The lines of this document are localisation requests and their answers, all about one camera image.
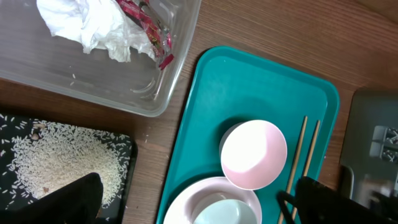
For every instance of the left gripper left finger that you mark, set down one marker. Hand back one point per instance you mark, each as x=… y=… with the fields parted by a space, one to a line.
x=77 y=202

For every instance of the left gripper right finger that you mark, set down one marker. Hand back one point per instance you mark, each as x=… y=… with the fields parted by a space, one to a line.
x=316 y=203

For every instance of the white bowl with rice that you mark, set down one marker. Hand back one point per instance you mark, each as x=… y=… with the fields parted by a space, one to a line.
x=253 y=154

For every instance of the grey bowl with brown scraps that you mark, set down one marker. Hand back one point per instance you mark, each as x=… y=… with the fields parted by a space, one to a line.
x=222 y=208

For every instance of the red snack wrapper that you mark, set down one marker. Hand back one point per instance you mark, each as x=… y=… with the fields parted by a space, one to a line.
x=158 y=33

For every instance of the grey dishwasher rack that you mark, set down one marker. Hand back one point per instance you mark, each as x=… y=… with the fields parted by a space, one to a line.
x=369 y=153

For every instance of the clear plastic waste bin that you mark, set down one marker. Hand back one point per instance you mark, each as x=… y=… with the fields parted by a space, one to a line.
x=31 y=56

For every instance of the wooden chopstick left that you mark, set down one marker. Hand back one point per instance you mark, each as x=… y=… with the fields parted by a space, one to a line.
x=297 y=155

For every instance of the wooden chopstick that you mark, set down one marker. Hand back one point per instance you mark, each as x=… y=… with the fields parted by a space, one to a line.
x=309 y=153
x=297 y=155

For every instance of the black rectangular tray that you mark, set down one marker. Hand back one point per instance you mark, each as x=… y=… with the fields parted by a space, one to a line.
x=9 y=124

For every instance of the pile of rice grains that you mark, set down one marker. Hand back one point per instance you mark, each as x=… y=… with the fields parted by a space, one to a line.
x=65 y=158

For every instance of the wooden chopstick right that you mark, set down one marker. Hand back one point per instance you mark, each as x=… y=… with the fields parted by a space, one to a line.
x=309 y=153

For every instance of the white round plate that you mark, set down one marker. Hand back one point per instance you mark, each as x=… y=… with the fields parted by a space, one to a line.
x=197 y=196

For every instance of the teal serving tray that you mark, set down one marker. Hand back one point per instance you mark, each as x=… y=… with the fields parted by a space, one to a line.
x=231 y=86

